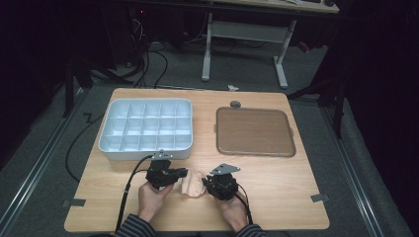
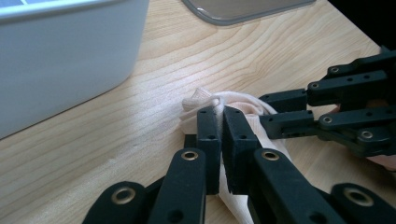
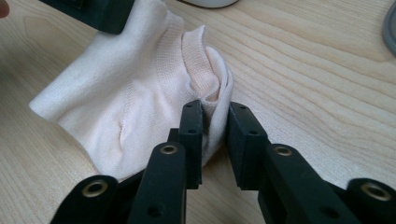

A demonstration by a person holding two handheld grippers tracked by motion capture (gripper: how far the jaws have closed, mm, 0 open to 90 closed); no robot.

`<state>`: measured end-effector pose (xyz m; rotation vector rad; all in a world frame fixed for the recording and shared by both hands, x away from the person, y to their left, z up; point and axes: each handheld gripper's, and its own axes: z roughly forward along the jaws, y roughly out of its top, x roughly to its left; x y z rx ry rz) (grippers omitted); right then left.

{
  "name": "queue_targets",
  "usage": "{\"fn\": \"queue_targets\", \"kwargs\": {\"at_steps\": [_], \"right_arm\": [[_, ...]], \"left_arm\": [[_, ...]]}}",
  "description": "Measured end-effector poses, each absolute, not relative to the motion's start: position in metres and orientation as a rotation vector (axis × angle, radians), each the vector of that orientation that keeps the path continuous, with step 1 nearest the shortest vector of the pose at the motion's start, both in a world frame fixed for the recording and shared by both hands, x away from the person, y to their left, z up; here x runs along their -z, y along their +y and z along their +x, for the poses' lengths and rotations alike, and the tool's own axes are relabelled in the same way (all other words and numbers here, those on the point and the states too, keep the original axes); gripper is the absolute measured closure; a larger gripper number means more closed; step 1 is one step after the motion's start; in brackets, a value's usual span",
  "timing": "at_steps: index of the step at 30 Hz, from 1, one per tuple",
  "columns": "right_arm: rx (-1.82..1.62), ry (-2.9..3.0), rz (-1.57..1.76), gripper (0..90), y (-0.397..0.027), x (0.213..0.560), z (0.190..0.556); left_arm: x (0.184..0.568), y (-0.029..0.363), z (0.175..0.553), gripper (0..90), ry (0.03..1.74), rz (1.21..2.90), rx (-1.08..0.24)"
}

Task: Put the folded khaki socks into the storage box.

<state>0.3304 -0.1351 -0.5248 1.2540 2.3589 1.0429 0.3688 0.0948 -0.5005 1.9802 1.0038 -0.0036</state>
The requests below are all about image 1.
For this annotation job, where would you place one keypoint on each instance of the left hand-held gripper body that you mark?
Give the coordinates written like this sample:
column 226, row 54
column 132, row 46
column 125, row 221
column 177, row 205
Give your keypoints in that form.
column 159, row 176

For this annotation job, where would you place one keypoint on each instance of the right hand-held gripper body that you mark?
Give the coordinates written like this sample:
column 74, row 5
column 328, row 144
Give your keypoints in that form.
column 222, row 186

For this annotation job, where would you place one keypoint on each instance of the beige sock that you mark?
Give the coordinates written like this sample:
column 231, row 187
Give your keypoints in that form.
column 194, row 182

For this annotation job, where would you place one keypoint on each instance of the person's left hand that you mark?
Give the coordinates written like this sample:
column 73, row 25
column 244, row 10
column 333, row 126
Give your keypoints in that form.
column 151, row 202

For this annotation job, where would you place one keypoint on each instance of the person's right hand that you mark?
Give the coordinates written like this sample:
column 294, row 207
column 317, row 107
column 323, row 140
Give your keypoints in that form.
column 234, row 214

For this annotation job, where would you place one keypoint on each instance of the white divided storage box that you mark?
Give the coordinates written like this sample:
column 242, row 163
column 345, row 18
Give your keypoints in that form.
column 146, row 130

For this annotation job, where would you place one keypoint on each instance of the person's right striped sleeve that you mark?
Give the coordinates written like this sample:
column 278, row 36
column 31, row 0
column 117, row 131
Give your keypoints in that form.
column 252, row 231

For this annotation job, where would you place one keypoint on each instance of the person's striped sleeve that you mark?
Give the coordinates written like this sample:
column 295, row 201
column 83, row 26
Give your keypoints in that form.
column 135, row 227
column 252, row 231

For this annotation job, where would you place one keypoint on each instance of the person's left striped sleeve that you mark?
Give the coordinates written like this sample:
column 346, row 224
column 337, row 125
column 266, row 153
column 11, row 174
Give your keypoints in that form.
column 135, row 227

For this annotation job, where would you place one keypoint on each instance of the brown tray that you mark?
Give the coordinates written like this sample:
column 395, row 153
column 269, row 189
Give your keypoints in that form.
column 254, row 131

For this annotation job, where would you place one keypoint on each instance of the small grey round knob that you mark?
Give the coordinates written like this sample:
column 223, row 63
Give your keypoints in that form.
column 235, row 104

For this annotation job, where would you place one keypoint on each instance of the white crumpled paper scrap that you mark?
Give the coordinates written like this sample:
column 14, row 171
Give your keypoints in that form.
column 233, row 87

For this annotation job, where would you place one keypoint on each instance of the black metal stand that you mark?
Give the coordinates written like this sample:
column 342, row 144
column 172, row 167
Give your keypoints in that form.
column 74, row 82
column 329, row 95

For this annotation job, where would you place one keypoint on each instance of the dark computer case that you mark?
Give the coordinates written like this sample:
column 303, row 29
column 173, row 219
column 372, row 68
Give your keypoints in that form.
column 136, row 36

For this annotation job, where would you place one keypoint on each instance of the desk with white legs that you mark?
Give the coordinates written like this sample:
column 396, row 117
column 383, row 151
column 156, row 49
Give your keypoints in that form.
column 250, row 31

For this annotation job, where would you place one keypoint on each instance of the small red object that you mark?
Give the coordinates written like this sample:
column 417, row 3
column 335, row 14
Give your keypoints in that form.
column 303, row 46

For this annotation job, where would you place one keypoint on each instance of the metal floor rail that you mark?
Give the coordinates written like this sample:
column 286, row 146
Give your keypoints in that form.
column 354, row 177
column 36, row 168

